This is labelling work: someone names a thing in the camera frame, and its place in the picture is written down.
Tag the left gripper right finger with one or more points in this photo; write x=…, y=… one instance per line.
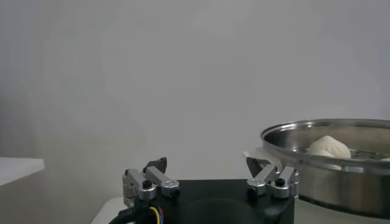
x=268, y=179

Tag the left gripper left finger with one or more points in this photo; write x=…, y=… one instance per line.
x=140, y=185

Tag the white steamed baozi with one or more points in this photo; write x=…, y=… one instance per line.
x=330, y=147

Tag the stainless steel steamer basket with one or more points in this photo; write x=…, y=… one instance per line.
x=335, y=185

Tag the white electric cooker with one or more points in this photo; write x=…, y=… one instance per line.
x=262, y=155

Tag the white side table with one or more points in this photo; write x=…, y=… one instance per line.
x=18, y=169

